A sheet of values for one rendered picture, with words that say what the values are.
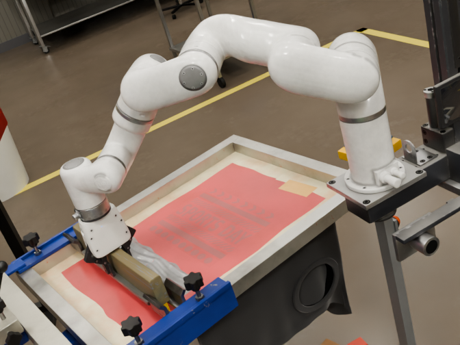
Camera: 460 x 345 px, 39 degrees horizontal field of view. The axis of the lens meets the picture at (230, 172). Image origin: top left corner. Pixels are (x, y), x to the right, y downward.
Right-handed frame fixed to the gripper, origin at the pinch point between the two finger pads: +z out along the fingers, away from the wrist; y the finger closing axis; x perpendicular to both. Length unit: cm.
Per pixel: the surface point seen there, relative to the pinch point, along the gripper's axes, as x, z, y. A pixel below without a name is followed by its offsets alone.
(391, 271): -14, 51, 76
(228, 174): 15.8, 5.9, 46.1
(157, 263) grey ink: -2.4, 5.3, 8.3
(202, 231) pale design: -0.8, 5.9, 23.8
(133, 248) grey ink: 10.2, 5.6, 8.4
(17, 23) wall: 739, 75, 224
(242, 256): -19.2, 5.9, 22.9
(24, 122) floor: 441, 102, 102
